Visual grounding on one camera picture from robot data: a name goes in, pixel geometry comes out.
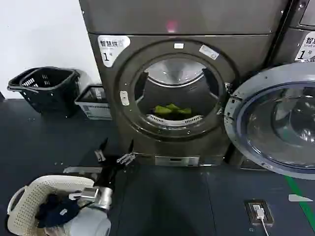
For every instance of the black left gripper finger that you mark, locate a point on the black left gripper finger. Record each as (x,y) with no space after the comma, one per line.
(126,157)
(101,153)

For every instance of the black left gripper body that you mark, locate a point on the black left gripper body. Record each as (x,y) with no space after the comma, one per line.
(106,175)

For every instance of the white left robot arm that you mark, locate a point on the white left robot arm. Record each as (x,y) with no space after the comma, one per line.
(92,221)

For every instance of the grey plastic crate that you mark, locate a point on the grey plastic crate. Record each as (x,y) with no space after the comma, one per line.
(94,104)

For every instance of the dark navy garment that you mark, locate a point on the dark navy garment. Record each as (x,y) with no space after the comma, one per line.
(55,211)

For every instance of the green garment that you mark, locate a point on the green garment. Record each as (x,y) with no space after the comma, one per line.
(173,109)

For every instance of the white perforated laundry basket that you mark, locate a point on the white perforated laundry basket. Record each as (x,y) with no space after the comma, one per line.
(32,196)

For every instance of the grey dryer with open drum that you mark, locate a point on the grey dryer with open drum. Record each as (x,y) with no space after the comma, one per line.
(177,81)

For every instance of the black nested plastic basket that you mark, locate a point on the black nested plastic basket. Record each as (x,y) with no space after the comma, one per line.
(17,83)

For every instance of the floor power socket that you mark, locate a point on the floor power socket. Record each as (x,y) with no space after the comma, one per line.
(259,212)

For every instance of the round glass dryer door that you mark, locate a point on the round glass dryer door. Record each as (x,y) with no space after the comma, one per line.
(273,118)

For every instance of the grey neighbouring dryer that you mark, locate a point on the grey neighbouring dryer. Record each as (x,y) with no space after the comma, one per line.
(301,29)

